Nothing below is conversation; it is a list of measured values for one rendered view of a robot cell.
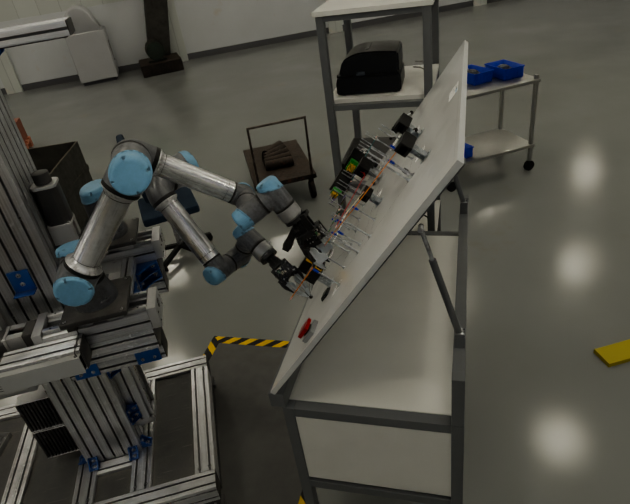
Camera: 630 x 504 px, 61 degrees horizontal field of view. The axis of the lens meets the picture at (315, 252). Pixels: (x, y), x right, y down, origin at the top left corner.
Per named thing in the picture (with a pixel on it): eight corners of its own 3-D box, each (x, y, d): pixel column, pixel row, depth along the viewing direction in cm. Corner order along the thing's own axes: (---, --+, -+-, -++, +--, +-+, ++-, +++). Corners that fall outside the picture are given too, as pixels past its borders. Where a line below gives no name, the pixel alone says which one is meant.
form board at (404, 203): (343, 220, 273) (340, 218, 273) (468, 42, 213) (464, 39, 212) (274, 395, 178) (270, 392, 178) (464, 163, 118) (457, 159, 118)
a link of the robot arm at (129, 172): (89, 290, 178) (158, 150, 162) (85, 316, 165) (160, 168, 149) (51, 279, 172) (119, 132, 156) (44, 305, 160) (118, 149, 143)
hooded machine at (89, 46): (123, 72, 1101) (99, -1, 1027) (120, 79, 1047) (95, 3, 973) (85, 80, 1092) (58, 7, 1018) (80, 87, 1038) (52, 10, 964)
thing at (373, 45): (336, 97, 250) (332, 54, 240) (345, 82, 269) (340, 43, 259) (401, 92, 243) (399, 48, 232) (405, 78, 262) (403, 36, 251)
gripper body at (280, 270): (281, 283, 187) (257, 260, 189) (284, 286, 195) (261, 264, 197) (296, 268, 187) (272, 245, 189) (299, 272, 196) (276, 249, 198)
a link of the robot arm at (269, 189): (252, 186, 174) (273, 171, 173) (273, 212, 177) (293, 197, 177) (253, 191, 166) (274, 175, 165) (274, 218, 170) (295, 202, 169)
